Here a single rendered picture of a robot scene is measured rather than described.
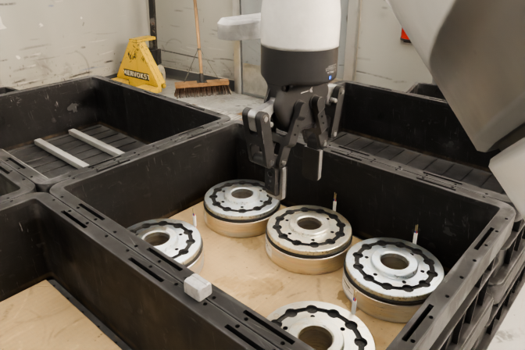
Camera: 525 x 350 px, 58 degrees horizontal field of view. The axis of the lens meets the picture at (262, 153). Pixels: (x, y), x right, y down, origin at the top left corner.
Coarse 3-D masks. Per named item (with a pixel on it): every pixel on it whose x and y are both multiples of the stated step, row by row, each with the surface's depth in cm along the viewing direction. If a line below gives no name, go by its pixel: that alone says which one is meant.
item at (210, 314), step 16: (0, 208) 47; (16, 208) 48; (48, 208) 47; (64, 208) 47; (80, 224) 45; (96, 240) 42; (112, 240) 42; (112, 256) 40; (128, 256) 40; (144, 272) 38; (160, 272) 38; (160, 288) 36; (176, 288) 36; (176, 304) 35; (192, 304) 34; (208, 304) 34; (208, 320) 33; (224, 320) 33; (224, 336) 32; (240, 336) 32; (256, 336) 32
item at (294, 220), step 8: (296, 216) 57; (304, 216) 57; (312, 216) 57; (320, 216) 57; (288, 224) 57; (296, 224) 56; (320, 224) 57; (328, 224) 56; (296, 232) 55; (304, 232) 54; (312, 232) 54; (320, 232) 54
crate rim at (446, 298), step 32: (224, 128) 68; (128, 160) 57; (352, 160) 57; (64, 192) 50; (448, 192) 50; (96, 224) 44; (512, 224) 46; (160, 256) 40; (480, 256) 40; (448, 288) 36; (256, 320) 33; (416, 320) 33; (448, 320) 36
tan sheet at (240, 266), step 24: (192, 216) 64; (216, 240) 59; (240, 240) 59; (264, 240) 59; (360, 240) 59; (216, 264) 55; (240, 264) 55; (264, 264) 55; (240, 288) 51; (264, 288) 51; (288, 288) 51; (312, 288) 51; (336, 288) 51; (264, 312) 47; (360, 312) 47; (384, 336) 45
